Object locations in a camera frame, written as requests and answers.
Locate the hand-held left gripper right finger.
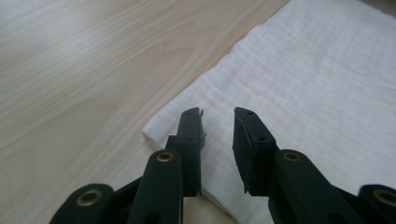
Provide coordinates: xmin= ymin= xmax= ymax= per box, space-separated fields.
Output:
xmin=232 ymin=106 xmax=366 ymax=224

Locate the white towel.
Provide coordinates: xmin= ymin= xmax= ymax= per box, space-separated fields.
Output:
xmin=141 ymin=0 xmax=396 ymax=224

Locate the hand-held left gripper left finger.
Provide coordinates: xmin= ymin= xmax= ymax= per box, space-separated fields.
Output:
xmin=126 ymin=106 xmax=207 ymax=224

